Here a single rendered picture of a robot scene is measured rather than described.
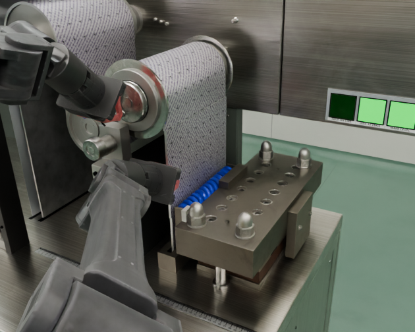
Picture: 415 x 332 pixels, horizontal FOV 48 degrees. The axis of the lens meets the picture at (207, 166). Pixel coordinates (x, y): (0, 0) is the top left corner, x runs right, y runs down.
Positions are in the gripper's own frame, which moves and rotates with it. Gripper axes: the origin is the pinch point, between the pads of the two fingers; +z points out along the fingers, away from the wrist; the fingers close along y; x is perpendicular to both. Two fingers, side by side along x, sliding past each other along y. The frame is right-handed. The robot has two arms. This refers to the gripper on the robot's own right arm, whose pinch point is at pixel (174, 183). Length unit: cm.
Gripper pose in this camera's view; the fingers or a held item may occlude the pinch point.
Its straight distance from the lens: 90.4
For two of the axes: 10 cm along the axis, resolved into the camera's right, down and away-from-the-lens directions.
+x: 2.2, -9.7, -0.1
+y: 8.7, 2.0, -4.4
